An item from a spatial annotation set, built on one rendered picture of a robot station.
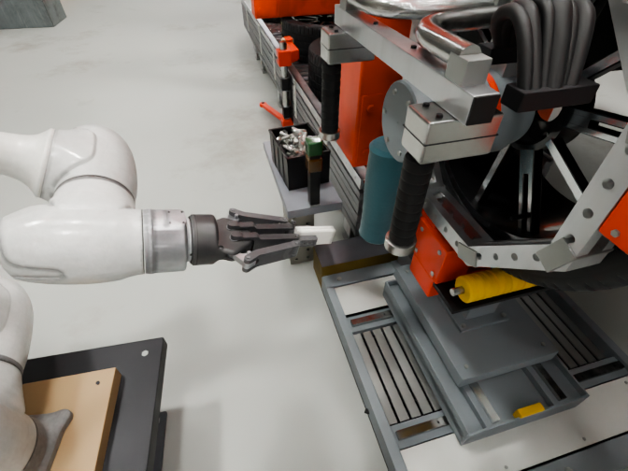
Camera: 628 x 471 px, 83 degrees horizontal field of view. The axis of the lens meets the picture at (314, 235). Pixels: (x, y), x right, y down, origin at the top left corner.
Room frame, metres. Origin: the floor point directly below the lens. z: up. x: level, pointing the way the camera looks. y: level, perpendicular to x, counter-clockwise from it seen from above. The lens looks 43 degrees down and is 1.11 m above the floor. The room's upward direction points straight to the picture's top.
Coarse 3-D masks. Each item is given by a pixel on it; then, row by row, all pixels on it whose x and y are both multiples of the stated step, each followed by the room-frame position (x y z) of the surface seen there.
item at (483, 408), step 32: (384, 288) 0.77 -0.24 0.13; (416, 320) 0.63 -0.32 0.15; (416, 352) 0.54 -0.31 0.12; (448, 384) 0.43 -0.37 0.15; (480, 384) 0.42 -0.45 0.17; (512, 384) 0.43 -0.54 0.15; (544, 384) 0.42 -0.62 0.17; (576, 384) 0.42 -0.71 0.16; (448, 416) 0.36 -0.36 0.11; (480, 416) 0.34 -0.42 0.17; (512, 416) 0.35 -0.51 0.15; (544, 416) 0.36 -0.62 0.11
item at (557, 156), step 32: (480, 32) 0.78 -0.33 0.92; (608, 64) 0.51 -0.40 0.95; (544, 128) 0.60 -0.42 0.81; (576, 128) 0.51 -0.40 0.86; (608, 128) 0.48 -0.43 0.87; (448, 160) 0.74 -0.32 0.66; (480, 160) 0.75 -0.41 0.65; (512, 160) 0.77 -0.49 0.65; (480, 192) 0.64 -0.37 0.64; (512, 192) 0.67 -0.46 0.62; (544, 192) 0.68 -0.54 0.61; (576, 192) 0.46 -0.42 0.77; (512, 224) 0.55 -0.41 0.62; (544, 224) 0.54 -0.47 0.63
